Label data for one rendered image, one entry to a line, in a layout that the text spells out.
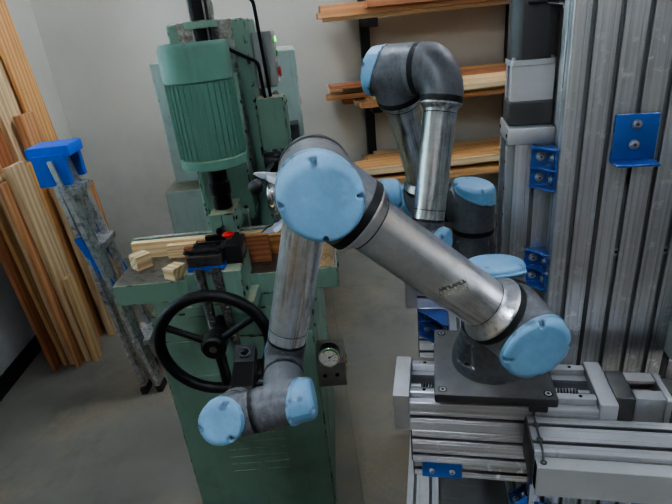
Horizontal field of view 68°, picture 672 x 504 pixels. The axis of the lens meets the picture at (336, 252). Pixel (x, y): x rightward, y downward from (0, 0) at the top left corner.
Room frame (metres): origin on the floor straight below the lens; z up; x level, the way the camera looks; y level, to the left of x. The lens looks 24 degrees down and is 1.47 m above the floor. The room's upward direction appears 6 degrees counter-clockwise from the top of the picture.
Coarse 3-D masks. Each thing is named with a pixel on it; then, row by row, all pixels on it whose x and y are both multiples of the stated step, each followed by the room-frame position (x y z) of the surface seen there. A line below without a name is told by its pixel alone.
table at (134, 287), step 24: (168, 264) 1.30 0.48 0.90; (264, 264) 1.24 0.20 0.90; (336, 264) 1.19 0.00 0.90; (120, 288) 1.19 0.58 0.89; (144, 288) 1.19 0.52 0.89; (168, 288) 1.19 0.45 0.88; (264, 288) 1.18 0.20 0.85; (192, 312) 1.09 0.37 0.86; (216, 312) 1.09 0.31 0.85; (240, 312) 1.09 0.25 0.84
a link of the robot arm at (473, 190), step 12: (456, 180) 1.33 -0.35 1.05; (468, 180) 1.33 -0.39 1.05; (480, 180) 1.33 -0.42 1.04; (456, 192) 1.29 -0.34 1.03; (468, 192) 1.27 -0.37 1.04; (480, 192) 1.26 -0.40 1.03; (492, 192) 1.28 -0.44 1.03; (456, 204) 1.29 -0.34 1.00; (468, 204) 1.27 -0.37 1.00; (480, 204) 1.26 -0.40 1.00; (492, 204) 1.27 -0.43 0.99; (456, 216) 1.29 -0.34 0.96; (468, 216) 1.27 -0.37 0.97; (480, 216) 1.26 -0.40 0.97; (492, 216) 1.27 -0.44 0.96; (456, 228) 1.30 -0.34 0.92; (468, 228) 1.27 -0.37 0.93; (480, 228) 1.26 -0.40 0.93; (492, 228) 1.28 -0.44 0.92
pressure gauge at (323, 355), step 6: (324, 348) 1.12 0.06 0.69; (330, 348) 1.12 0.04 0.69; (336, 348) 1.13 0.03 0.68; (318, 354) 1.12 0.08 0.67; (324, 354) 1.12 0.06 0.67; (330, 354) 1.12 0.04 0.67; (336, 354) 1.12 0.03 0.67; (318, 360) 1.12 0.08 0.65; (324, 360) 1.12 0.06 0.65; (330, 360) 1.12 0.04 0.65; (336, 360) 1.12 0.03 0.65; (330, 366) 1.12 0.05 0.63
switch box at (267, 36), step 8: (256, 32) 1.62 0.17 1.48; (264, 32) 1.62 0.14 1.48; (272, 32) 1.65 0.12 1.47; (256, 40) 1.62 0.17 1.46; (264, 40) 1.62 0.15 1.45; (272, 40) 1.62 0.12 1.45; (256, 48) 1.62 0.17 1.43; (264, 48) 1.62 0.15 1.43; (272, 48) 1.62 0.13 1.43; (256, 56) 1.62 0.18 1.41; (272, 56) 1.62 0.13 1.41; (272, 64) 1.62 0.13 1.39; (272, 72) 1.62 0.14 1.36; (264, 80) 1.62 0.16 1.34; (272, 80) 1.62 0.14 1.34; (280, 80) 1.71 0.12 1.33
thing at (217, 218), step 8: (232, 200) 1.42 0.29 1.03; (240, 200) 1.42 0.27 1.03; (232, 208) 1.34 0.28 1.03; (240, 208) 1.40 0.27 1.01; (216, 216) 1.30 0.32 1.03; (224, 216) 1.30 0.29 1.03; (232, 216) 1.30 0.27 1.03; (240, 216) 1.38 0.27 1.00; (216, 224) 1.30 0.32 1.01; (224, 224) 1.30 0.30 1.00; (232, 224) 1.30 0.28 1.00; (240, 224) 1.36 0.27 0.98
